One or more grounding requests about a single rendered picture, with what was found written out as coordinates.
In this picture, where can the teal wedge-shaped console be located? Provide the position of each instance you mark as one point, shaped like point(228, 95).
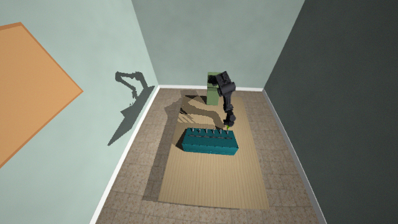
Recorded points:
point(210, 141)

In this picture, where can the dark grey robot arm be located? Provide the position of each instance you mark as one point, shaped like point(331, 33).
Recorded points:
point(226, 87)

